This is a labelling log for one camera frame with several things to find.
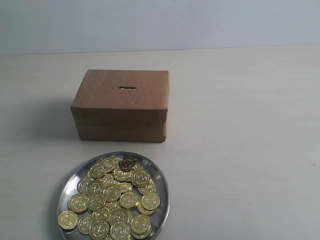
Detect brown cardboard slotted box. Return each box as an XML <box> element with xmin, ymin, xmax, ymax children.
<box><xmin>70</xmin><ymin>69</ymin><xmax>170</xmax><ymax>143</ymax></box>

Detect dark gold coin on top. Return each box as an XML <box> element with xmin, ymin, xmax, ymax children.
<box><xmin>118</xmin><ymin>158</ymin><xmax>136</xmax><ymax>172</ymax></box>

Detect round steel plate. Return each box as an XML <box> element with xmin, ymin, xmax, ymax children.
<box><xmin>55</xmin><ymin>151</ymin><xmax>170</xmax><ymax>240</ymax></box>

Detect gold coin left middle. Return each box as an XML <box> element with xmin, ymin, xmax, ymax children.
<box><xmin>68</xmin><ymin>193</ymin><xmax>89</xmax><ymax>214</ymax></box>

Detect gold coin at plate edge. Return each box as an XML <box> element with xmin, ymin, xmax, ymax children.
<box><xmin>57</xmin><ymin>210</ymin><xmax>79</xmax><ymax>230</ymax></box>

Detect gold coin upper pile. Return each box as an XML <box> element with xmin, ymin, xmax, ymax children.
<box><xmin>131</xmin><ymin>169</ymin><xmax>152</xmax><ymax>187</ymax></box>

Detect gold coin right side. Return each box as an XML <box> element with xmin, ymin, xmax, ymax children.
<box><xmin>141</xmin><ymin>192</ymin><xmax>161</xmax><ymax>211</ymax></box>

